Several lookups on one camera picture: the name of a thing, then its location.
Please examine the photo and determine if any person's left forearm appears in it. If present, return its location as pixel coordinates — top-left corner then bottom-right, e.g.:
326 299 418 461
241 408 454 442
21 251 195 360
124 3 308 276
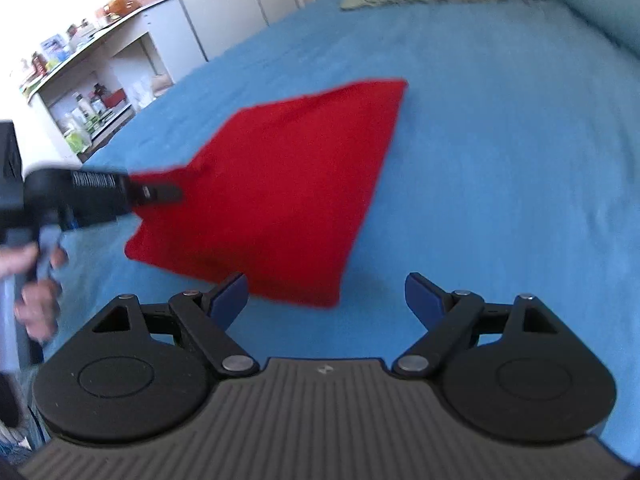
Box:
0 276 34 373

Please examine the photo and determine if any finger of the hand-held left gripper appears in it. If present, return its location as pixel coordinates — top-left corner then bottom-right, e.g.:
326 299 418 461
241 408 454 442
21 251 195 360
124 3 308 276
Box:
126 182 184 208

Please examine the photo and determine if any person's left hand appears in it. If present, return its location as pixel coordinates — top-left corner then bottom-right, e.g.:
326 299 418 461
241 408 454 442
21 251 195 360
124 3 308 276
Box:
0 247 70 345

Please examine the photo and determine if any teal duvet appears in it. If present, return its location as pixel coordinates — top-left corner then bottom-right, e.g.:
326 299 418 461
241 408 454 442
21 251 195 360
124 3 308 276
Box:
501 0 640 62

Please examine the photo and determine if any white shelf unit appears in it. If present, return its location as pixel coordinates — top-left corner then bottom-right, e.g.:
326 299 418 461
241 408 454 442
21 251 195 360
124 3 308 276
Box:
19 0 210 165

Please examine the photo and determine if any white wardrobe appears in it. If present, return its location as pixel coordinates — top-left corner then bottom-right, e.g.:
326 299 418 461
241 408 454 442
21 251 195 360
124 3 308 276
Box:
161 0 302 62

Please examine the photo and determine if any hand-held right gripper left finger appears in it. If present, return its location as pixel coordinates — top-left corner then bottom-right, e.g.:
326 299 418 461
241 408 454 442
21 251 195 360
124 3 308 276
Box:
90 272 261 377

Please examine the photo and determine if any red knit sweater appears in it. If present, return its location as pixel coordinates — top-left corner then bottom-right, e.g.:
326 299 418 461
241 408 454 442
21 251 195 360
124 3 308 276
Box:
123 78 409 310

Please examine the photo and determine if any blue bed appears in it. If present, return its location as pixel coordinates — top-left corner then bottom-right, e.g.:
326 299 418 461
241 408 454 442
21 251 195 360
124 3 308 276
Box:
45 0 640 461

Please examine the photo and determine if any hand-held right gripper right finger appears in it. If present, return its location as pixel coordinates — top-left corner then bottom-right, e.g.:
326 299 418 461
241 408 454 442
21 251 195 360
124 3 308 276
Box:
392 272 561 377

